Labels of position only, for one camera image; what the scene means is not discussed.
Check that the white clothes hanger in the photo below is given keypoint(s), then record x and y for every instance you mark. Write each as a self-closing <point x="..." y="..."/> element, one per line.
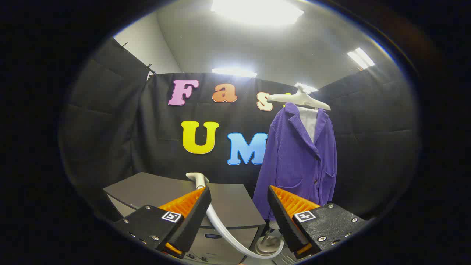
<point x="300" y="97"/>

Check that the white shirt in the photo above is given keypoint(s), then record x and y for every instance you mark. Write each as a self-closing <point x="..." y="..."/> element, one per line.
<point x="309" y="123"/>

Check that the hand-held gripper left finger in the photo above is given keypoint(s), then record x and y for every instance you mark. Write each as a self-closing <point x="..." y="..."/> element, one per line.
<point x="193" y="221"/>

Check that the black backdrop cloth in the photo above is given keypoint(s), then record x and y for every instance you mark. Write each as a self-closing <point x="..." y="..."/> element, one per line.
<point x="110" y="129"/>

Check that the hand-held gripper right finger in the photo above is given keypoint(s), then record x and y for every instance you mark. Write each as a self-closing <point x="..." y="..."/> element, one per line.
<point x="283" y="221"/>

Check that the large ceiling light panel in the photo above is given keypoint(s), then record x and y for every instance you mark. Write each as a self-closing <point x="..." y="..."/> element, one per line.
<point x="257" y="11"/>

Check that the grey steamer base unit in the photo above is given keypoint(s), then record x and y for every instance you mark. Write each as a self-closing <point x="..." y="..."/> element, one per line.
<point x="268" y="244"/>

